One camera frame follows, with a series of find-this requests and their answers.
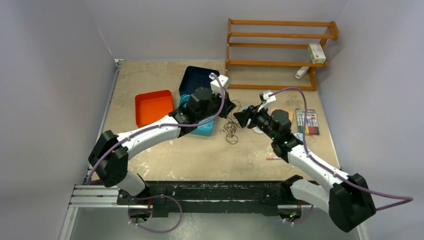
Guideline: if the white orange marker pen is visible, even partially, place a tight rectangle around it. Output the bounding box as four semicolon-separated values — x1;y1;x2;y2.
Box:
266;156;282;161

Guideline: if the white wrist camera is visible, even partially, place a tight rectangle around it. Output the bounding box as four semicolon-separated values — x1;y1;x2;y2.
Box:
209;72;231;94
258;90;277;111

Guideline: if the coloured marker set pack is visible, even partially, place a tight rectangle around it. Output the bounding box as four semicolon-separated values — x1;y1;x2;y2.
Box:
295;108;320;135

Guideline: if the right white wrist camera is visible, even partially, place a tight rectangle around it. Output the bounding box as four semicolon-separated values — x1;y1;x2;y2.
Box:
258;90;277;111

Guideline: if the blue blister pack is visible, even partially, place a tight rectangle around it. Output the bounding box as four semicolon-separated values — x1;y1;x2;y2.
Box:
241;106;264;135

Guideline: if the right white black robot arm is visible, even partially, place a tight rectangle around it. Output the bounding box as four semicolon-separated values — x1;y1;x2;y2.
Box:
233;105;377;232

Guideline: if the orange card pack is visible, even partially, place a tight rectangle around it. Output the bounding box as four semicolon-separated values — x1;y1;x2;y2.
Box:
271;107;294;122

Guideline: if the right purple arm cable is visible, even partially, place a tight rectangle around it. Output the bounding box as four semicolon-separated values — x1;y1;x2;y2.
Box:
266;86;414;226

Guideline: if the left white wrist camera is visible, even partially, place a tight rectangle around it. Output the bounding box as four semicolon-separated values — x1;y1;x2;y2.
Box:
209;72;231;94

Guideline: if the wooden shelf rack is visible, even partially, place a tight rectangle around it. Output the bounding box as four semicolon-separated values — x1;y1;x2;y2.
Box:
224;18;340;92

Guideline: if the white cardboard box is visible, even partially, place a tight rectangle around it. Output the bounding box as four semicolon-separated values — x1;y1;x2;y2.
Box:
307;43;327;64

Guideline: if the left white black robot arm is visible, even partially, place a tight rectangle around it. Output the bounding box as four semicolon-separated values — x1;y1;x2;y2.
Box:
87;87;236;205

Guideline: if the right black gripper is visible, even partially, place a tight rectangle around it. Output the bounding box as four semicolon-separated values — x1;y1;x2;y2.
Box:
233;102;278;141

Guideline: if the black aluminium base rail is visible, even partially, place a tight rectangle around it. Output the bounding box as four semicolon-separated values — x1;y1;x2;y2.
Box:
67;178;332;220

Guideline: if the white stapler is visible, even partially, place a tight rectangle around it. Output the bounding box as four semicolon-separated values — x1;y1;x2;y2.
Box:
295;66;310;79

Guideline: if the dark blue plastic tray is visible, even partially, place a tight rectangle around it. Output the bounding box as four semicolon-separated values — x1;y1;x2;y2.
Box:
178;65;220;96

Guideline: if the orange plastic tray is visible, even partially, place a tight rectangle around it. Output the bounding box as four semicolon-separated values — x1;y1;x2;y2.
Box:
135;89;174;128

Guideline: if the brown cable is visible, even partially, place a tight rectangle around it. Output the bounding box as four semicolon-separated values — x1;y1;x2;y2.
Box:
219;119;243;145

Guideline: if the light blue plastic tray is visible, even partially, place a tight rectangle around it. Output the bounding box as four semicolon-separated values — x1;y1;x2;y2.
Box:
178;94;214;137

